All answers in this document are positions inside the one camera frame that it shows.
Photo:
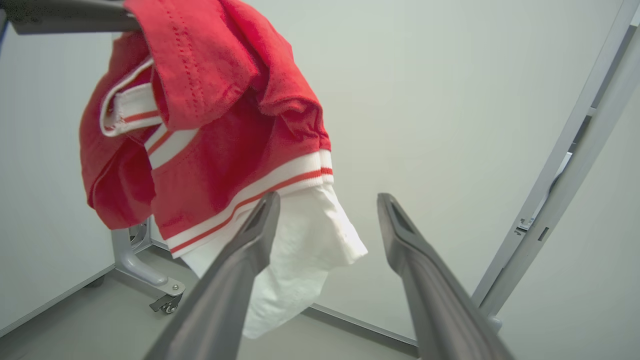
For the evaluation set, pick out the red and white garment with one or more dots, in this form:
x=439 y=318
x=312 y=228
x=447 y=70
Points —
x=220 y=130

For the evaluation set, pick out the grey partition foot with caster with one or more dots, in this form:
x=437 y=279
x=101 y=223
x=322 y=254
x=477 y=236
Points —
x=145 y=267

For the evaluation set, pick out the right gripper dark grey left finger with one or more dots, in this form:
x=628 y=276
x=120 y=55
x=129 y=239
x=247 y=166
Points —
x=220 y=295

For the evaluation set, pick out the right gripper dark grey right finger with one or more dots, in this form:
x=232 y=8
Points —
x=440 y=305

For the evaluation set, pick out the grey partition frame post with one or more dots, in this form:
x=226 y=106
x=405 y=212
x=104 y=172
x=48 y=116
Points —
x=560 y=170

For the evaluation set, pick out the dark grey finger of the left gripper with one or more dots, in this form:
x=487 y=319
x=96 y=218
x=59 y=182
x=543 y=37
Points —
x=65 y=17

